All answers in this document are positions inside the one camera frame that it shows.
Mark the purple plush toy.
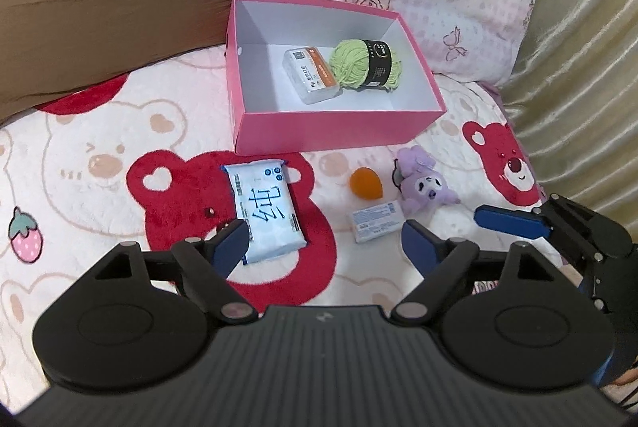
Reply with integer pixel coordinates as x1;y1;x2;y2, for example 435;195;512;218
392;145;461;216

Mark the small white blue packet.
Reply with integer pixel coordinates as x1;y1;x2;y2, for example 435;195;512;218
349;200;406;244

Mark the blue white tissue pack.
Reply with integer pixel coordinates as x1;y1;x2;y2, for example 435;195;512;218
223;159;307;265

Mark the orange makeup sponge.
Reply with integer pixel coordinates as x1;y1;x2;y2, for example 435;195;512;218
348;167;384;201

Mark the bear print blanket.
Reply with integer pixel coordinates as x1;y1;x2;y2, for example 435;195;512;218
1;47;545;412

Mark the gold satin curtain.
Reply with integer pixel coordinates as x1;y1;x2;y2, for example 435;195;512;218
501;0;638;232

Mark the pink cardboard box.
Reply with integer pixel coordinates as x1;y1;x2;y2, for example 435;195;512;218
226;0;447;156

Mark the green yarn ball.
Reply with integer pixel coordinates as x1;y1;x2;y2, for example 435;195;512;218
329;39;402;92

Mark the white orange plastic case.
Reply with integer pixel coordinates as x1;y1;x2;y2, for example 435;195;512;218
282;47;341;105

